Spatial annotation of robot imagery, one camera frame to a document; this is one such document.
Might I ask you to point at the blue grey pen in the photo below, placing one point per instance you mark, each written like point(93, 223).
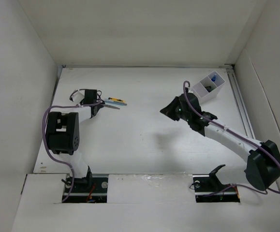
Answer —
point(115, 102)

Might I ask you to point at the aluminium side rail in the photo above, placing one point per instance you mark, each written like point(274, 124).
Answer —
point(239, 101)

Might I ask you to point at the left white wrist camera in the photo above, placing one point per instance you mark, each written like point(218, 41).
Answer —
point(76, 96)

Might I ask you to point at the black handled scissors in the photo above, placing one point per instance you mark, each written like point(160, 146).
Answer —
point(110, 106)

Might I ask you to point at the green highlighter marker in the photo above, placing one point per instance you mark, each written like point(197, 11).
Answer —
point(209, 88)

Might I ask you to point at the white three-compartment container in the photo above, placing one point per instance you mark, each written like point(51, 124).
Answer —
point(199, 88)

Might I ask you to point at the yellow black utility knife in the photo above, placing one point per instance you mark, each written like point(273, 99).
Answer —
point(117, 100)

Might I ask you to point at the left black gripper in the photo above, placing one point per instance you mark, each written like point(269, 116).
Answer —
point(98, 107)

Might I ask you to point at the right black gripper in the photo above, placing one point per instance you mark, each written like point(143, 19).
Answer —
point(169, 109)

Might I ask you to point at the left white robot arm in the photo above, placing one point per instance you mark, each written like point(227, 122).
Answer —
point(61, 133)

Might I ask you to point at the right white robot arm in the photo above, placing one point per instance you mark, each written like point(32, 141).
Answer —
point(262, 158)

